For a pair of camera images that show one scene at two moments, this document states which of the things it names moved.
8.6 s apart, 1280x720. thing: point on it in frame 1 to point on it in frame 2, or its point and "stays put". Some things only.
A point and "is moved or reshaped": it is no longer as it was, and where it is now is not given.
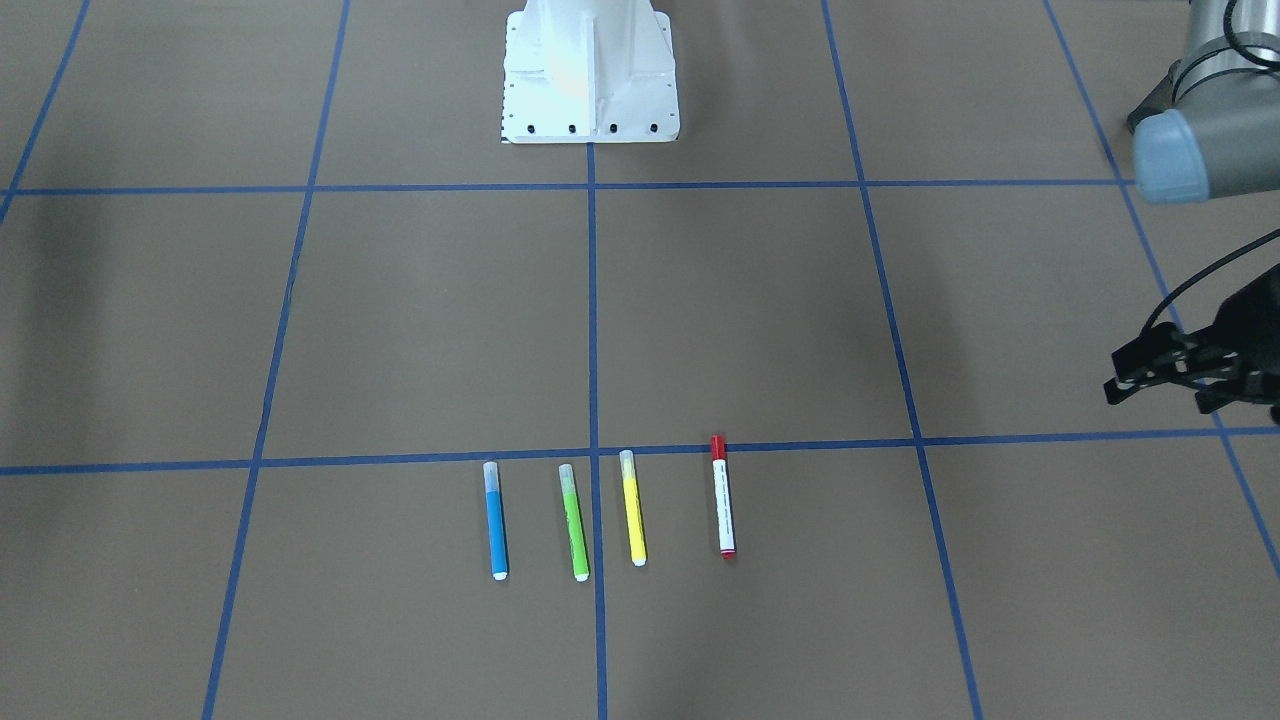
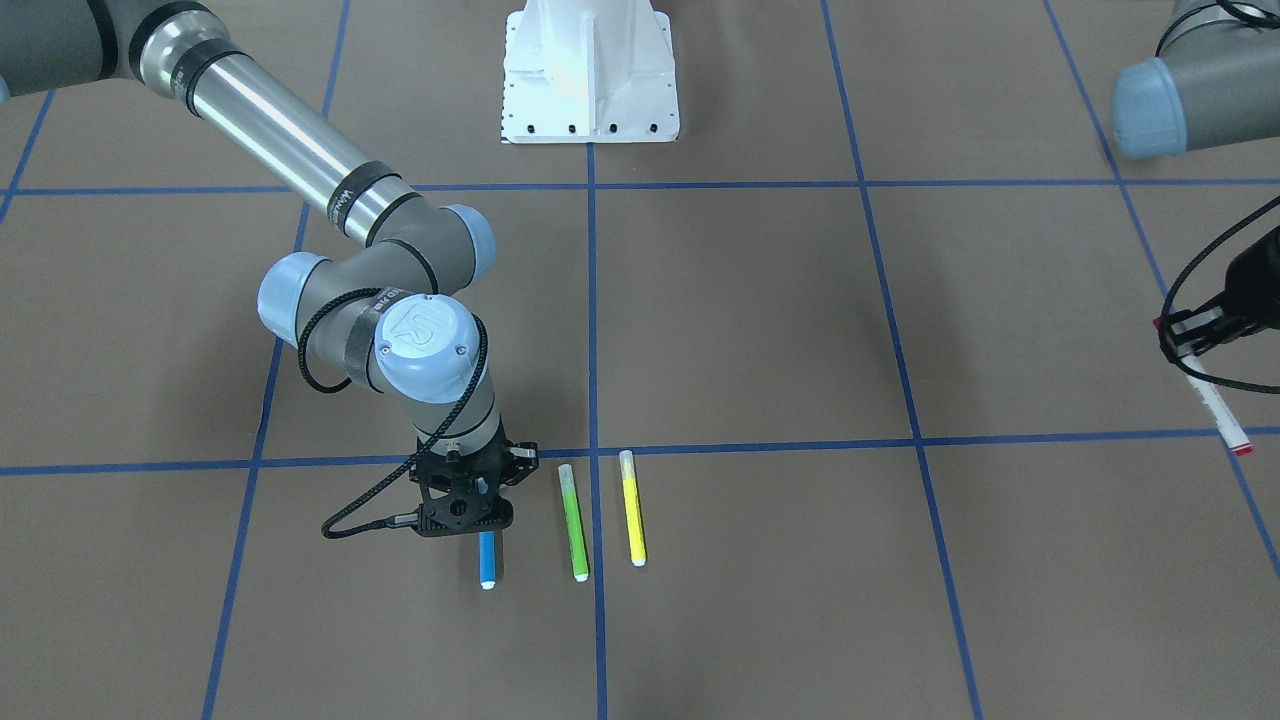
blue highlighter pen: x=496 y=521 is moved or reshaped
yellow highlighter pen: x=637 y=544 stays put
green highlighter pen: x=575 y=526 stays put
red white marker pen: x=724 y=508 to x=1237 y=442
